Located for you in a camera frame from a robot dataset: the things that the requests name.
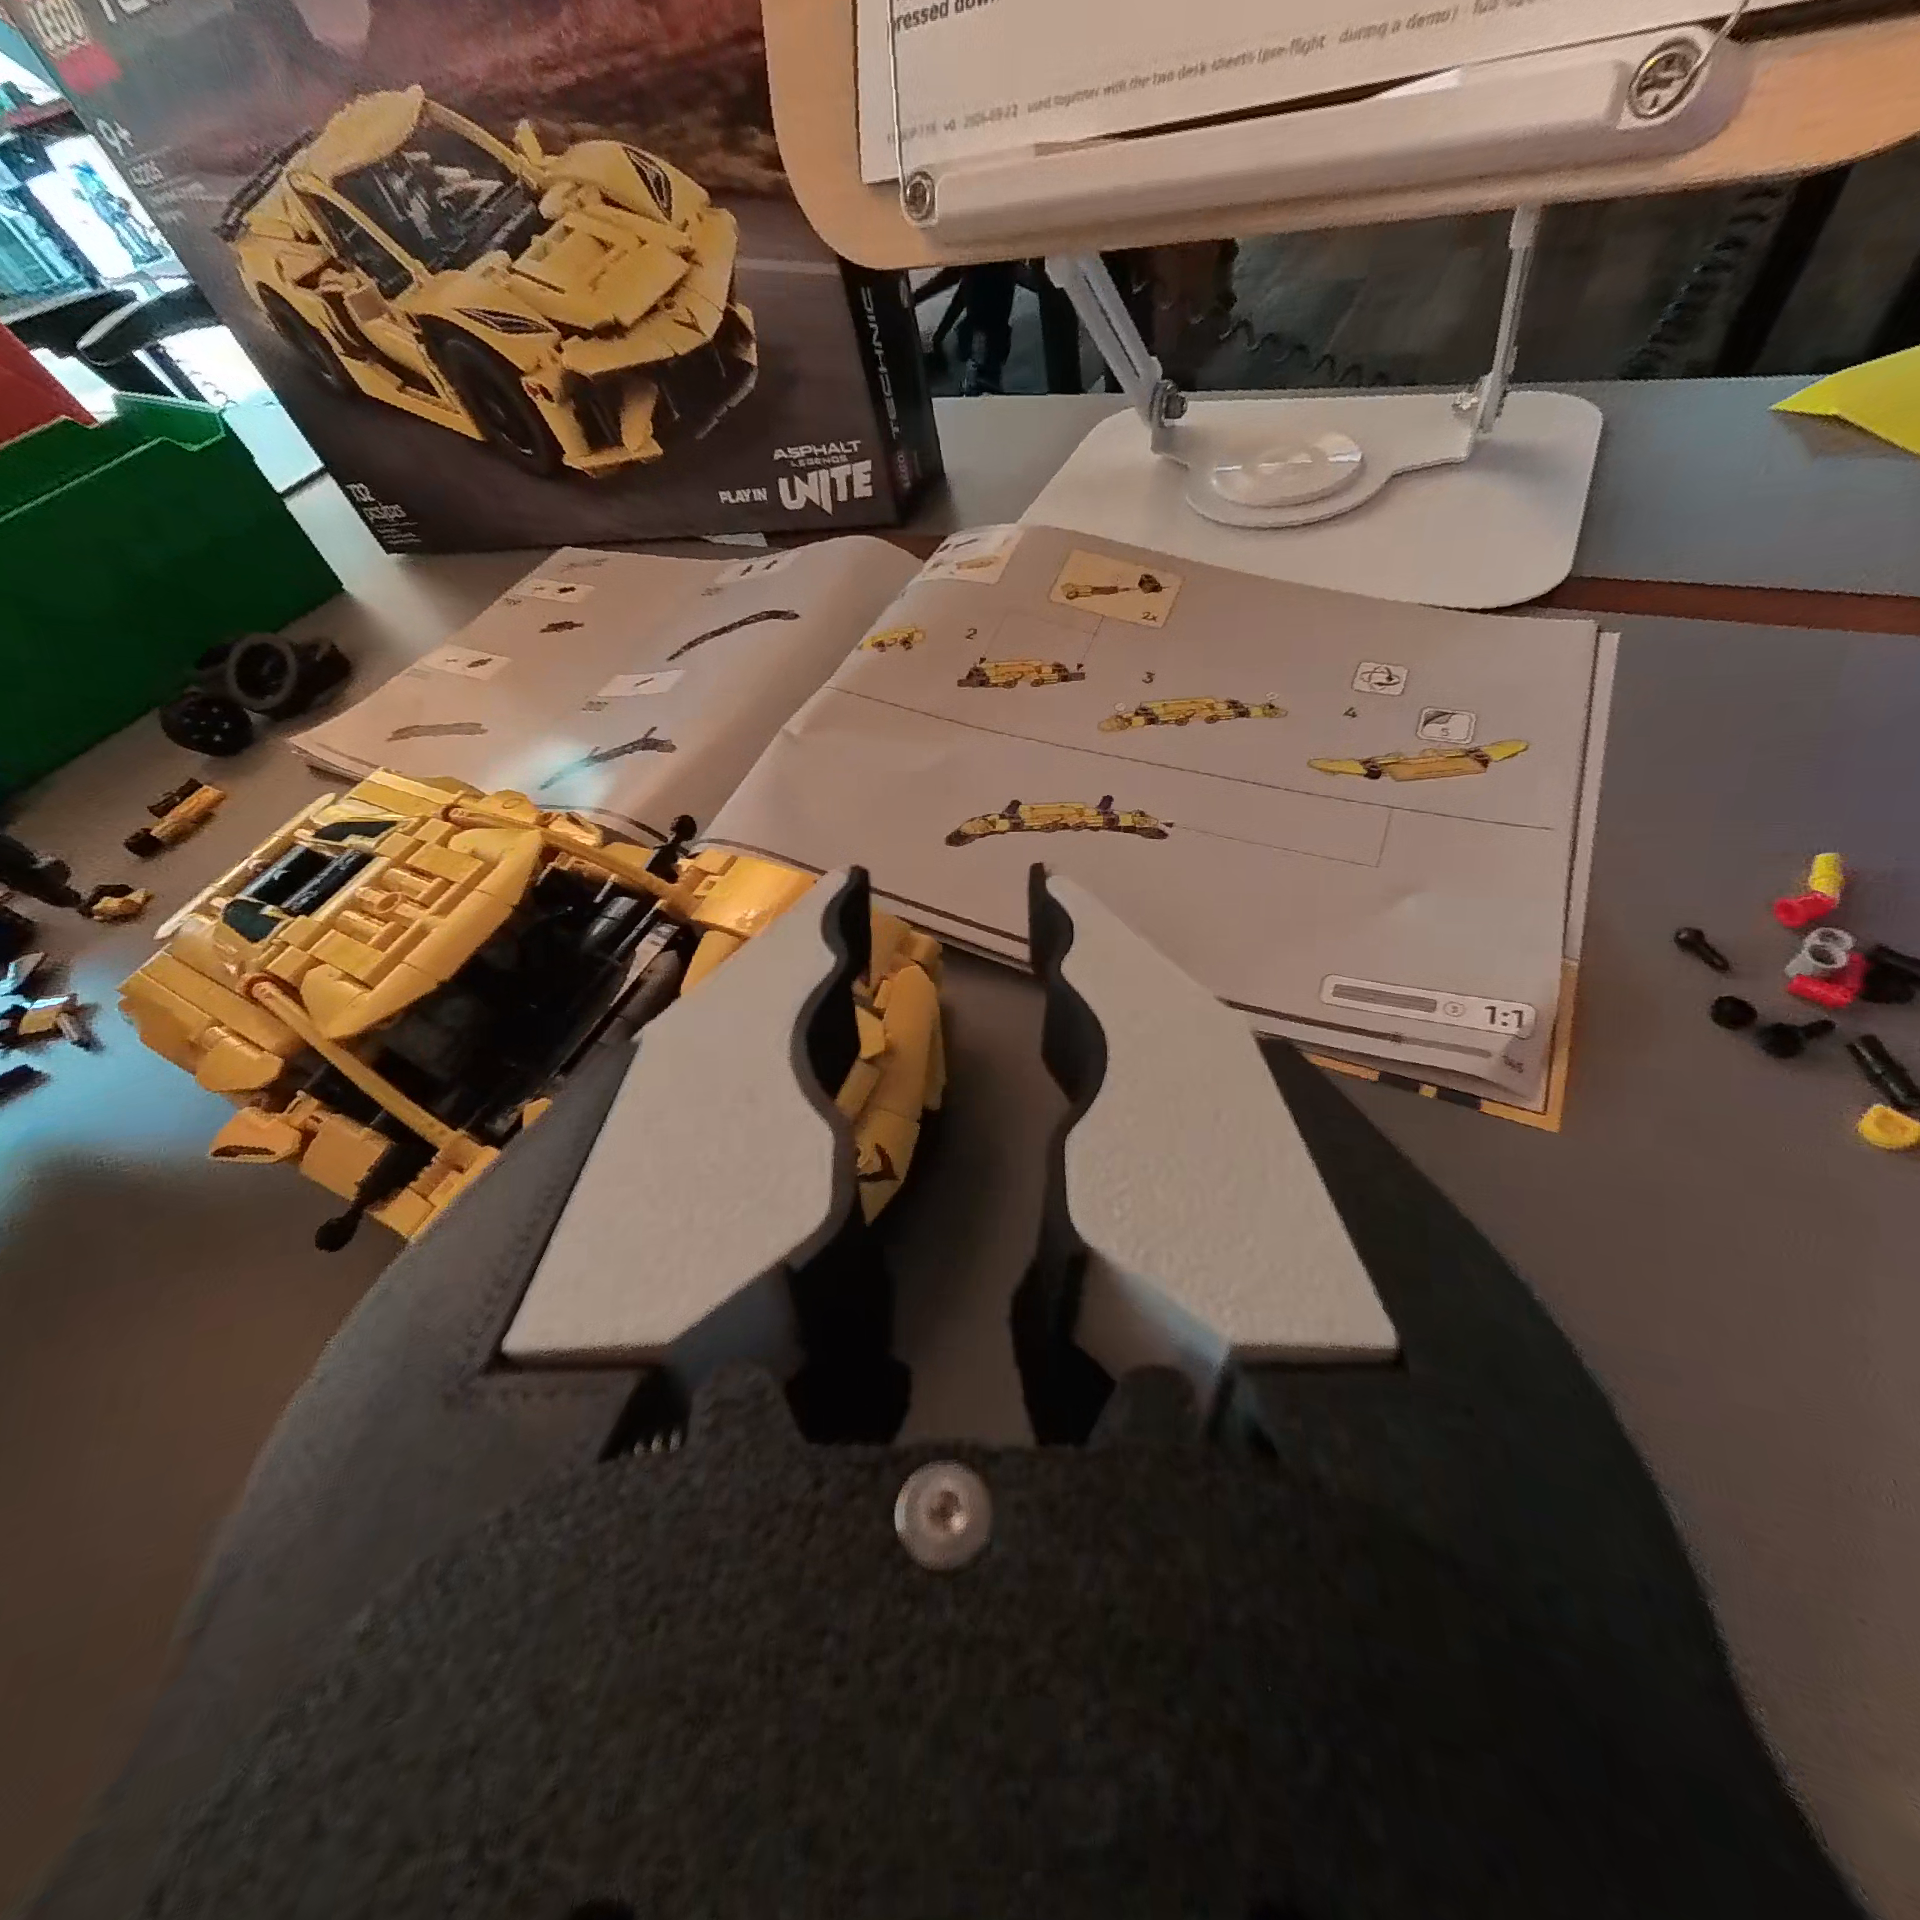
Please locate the grey desk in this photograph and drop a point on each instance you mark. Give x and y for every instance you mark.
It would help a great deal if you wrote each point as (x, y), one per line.
(1725, 1320)

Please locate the cluster of tiny pin pieces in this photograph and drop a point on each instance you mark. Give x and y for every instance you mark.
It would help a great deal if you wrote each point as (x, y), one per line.
(1821, 975)

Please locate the dark toy car box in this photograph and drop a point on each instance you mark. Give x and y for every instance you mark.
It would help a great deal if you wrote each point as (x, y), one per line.
(493, 266)

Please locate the wooden instruction board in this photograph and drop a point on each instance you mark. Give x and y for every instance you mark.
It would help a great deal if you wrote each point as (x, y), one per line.
(1767, 117)

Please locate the open instruction booklet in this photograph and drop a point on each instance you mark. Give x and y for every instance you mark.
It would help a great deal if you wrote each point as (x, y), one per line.
(1197, 778)

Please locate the stack of black toy wheels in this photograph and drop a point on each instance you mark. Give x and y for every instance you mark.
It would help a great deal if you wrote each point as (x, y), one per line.
(246, 685)

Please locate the yellow brick toy car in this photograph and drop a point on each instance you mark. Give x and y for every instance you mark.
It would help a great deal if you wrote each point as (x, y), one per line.
(405, 933)

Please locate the green plastic bin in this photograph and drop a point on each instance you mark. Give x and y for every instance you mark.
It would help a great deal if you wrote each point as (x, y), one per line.
(136, 569)

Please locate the scattered small brick pieces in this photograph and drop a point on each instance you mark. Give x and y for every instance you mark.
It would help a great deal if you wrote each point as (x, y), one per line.
(172, 821)

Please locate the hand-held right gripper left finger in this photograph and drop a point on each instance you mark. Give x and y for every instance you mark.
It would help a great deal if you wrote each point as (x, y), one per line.
(688, 1170)

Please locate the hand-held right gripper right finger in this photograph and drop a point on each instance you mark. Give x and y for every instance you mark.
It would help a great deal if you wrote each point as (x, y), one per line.
(1217, 1187)

